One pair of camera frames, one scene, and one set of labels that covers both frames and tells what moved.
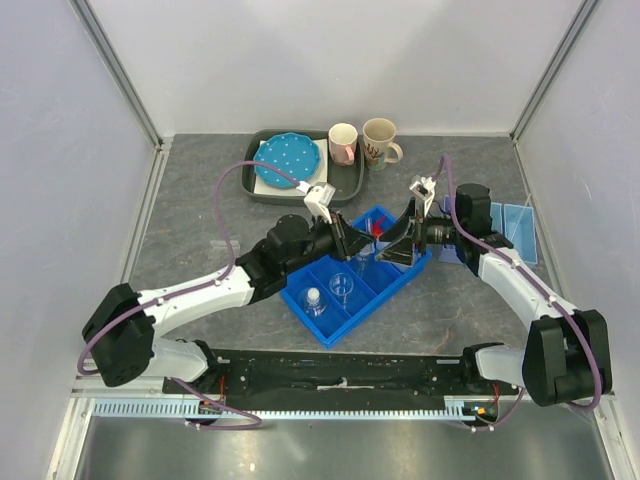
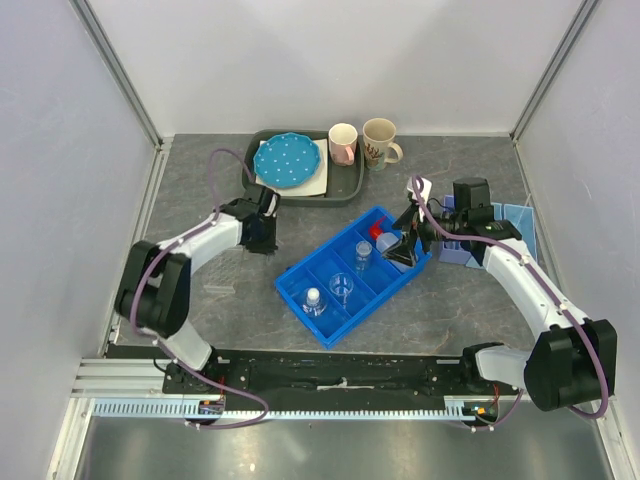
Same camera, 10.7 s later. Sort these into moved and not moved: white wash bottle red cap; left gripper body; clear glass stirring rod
Moved: left gripper body
Not moved: clear glass stirring rod; white wash bottle red cap
